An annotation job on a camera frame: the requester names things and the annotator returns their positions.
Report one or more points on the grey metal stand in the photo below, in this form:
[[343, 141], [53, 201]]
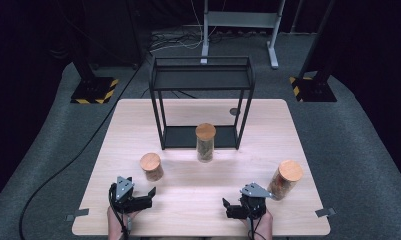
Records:
[[241, 19]]

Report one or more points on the grey table edge clip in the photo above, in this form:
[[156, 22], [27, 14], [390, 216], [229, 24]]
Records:
[[78, 214], [325, 212]]

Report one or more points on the black metal shelf rack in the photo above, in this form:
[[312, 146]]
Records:
[[201, 78]]

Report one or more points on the tall glass jar orange contents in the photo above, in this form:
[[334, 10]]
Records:
[[289, 170]]

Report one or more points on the black stand with striped base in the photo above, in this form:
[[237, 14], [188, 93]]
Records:
[[316, 89], [93, 90]]

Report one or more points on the person's left hand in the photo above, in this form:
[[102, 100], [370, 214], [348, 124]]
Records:
[[116, 225]]

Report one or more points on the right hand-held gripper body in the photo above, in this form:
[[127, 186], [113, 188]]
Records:
[[253, 200]]

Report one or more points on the person's right hand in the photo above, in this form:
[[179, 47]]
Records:
[[263, 226]]

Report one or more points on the short glass jar wooden lid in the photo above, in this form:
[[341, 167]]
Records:
[[150, 162]]

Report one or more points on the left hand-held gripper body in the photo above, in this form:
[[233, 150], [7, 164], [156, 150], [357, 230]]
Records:
[[123, 188]]

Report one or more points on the round table grommet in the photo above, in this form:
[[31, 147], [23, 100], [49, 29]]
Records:
[[234, 111]]

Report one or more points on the tall glass jar greenish contents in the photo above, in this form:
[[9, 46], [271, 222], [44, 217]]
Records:
[[205, 131]]

